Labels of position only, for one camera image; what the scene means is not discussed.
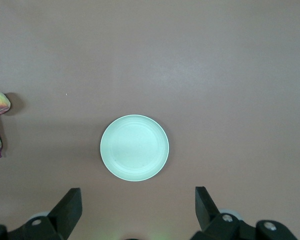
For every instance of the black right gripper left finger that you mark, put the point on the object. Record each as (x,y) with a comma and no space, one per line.
(62,220)

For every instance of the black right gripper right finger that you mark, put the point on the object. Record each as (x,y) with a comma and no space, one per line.
(210,222)

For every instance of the pale green round plate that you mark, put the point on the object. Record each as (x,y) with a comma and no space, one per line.
(135,147)

